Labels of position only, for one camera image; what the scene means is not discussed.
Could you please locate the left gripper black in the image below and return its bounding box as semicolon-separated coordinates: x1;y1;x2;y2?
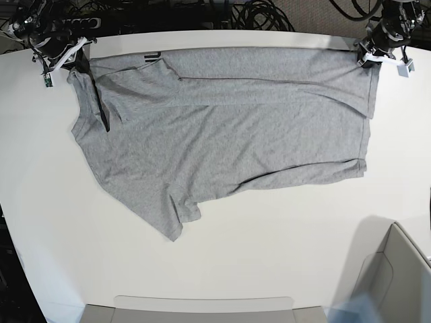
357;20;411;69

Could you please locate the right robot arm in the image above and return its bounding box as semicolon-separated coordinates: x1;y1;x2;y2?
7;1;94;77

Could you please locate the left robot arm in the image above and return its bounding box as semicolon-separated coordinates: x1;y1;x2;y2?
357;1;425;74

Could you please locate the grey T-shirt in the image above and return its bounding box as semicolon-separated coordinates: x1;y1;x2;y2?
67;48;380;241

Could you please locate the black cable coil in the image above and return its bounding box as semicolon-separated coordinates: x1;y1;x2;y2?
232;0;297;32

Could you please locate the grey tray front edge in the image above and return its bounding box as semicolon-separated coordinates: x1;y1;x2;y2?
80;295;327;322

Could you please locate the thick black hose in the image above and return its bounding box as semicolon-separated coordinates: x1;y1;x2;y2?
328;0;385;22

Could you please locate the grey bin right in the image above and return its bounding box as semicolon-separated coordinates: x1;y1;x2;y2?
351;223;430;322

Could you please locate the white power strip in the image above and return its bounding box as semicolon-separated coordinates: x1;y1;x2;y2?
62;17;102;30

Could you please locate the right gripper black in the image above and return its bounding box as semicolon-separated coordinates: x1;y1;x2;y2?
28;30;90;74

